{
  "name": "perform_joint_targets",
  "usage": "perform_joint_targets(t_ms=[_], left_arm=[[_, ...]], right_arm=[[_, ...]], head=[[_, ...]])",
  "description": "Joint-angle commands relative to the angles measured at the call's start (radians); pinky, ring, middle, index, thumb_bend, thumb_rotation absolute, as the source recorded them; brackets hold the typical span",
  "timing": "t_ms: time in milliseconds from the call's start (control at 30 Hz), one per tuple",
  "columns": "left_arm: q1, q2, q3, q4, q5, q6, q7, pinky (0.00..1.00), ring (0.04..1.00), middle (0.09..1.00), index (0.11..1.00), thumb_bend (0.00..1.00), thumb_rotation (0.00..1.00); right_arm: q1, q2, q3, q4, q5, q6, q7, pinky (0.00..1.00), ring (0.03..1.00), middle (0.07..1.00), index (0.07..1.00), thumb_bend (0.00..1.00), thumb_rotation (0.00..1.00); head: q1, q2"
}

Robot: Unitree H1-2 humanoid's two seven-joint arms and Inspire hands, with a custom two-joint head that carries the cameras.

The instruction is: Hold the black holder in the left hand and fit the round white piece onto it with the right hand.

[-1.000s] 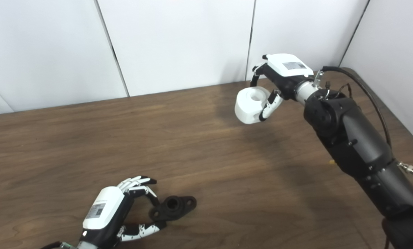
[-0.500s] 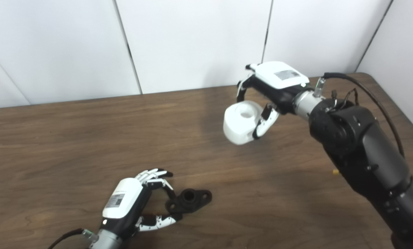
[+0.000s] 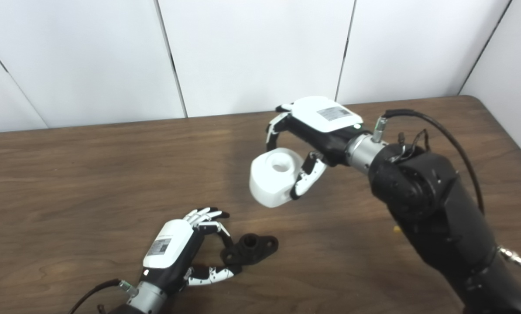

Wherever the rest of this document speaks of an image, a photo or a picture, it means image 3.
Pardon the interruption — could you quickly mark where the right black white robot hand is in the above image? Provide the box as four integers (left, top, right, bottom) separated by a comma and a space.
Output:
266, 96, 370, 201

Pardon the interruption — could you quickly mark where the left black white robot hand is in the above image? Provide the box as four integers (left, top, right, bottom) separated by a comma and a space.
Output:
138, 207, 243, 295

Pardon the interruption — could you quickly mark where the round white plastic piece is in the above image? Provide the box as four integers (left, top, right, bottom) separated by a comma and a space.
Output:
249, 148, 307, 208

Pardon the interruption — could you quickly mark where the black three-hole holder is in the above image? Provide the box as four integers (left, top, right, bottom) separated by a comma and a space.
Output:
220, 234, 279, 266

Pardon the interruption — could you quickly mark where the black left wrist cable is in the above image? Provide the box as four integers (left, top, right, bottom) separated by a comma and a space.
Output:
68, 279, 126, 314

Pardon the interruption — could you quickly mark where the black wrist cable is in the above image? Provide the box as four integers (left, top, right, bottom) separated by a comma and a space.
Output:
68, 279, 126, 314
383, 109, 486, 214

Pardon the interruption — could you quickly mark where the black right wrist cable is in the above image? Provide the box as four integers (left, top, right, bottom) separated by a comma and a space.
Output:
383, 109, 486, 214

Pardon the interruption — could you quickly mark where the silver cable plug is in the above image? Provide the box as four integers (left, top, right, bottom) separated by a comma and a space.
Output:
498, 246, 521, 267

